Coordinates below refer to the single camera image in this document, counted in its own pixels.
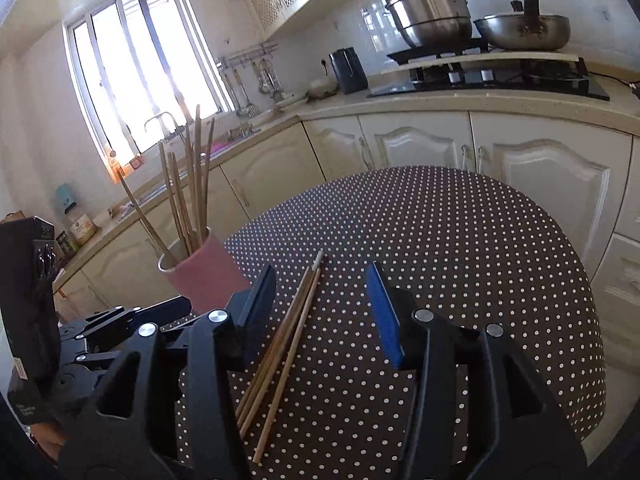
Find wooden chopstick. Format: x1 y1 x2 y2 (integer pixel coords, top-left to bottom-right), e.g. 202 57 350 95
184 125 201 250
201 117 216 237
235 249 323 427
236 263 314 428
252 269 321 464
158 141 189 255
240 268 319 438
114 162 178 266
168 152 198 255
194 104 206 246

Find pink cup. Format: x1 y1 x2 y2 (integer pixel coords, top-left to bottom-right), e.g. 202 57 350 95
157 230 250 314

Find kitchen window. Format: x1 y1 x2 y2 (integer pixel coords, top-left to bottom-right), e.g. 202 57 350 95
66 0 232 176

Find person left hand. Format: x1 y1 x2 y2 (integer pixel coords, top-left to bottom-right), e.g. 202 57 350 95
30 422 67 462

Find seasoning bottle teal cap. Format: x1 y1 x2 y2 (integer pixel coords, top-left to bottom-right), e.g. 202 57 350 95
55 183 98 246

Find brown polka dot tablecloth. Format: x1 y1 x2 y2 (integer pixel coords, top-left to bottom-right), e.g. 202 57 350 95
224 166 606 479

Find chrome sink faucet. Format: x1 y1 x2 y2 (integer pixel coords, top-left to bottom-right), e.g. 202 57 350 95
143 112 186 143

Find cream lower cabinets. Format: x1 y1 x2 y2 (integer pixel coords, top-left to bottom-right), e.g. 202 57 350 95
49 98 640 376

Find black electric kettle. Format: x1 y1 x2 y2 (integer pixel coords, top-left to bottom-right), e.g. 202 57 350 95
329 47 369 94

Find black gas stove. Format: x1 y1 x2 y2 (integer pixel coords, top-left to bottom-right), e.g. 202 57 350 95
369 38 610 102

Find steel steamer pot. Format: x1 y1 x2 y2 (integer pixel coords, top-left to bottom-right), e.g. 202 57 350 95
384 0 473 48

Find wall utensil rack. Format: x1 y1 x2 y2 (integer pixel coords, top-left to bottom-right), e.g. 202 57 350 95
215 40 284 118

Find steel wok black handle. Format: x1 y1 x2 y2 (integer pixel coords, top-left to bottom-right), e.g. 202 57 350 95
474 0 572 51

